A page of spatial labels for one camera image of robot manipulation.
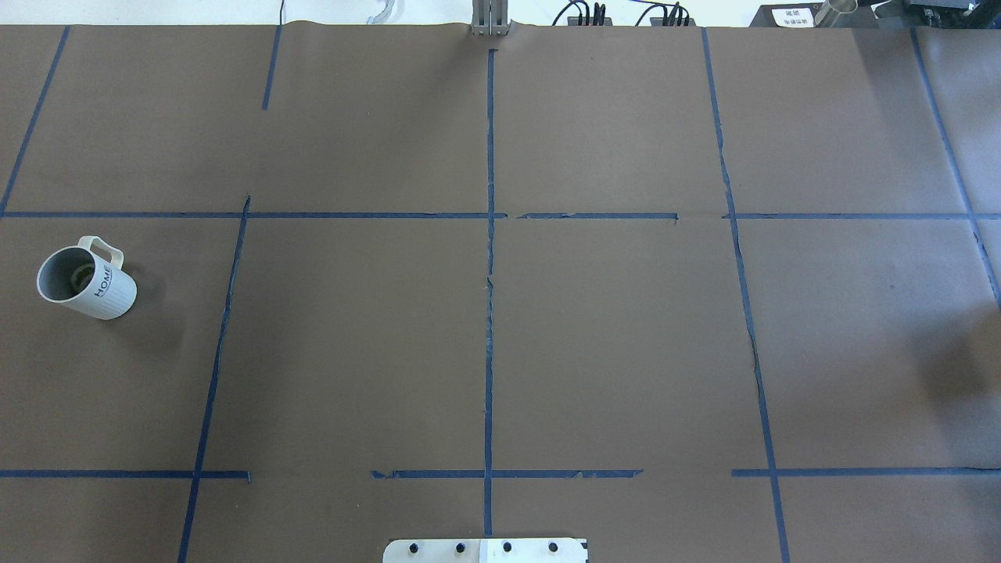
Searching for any black power strip left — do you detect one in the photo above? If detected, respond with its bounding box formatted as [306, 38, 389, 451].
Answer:
[551, 1, 612, 27]

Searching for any metal cup on desk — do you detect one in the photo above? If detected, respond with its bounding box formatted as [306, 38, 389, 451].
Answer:
[814, 0, 860, 28]

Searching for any white ribbed HOME mug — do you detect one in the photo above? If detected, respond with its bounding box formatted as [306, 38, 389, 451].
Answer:
[36, 235, 137, 321]

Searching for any brown paper table cover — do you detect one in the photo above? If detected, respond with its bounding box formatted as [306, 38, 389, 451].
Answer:
[2, 22, 999, 562]

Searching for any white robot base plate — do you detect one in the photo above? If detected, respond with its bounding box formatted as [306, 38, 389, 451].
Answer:
[382, 537, 590, 562]

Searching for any grey aluminium post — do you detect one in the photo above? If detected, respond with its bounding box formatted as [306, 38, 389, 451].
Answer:
[471, 0, 511, 37]

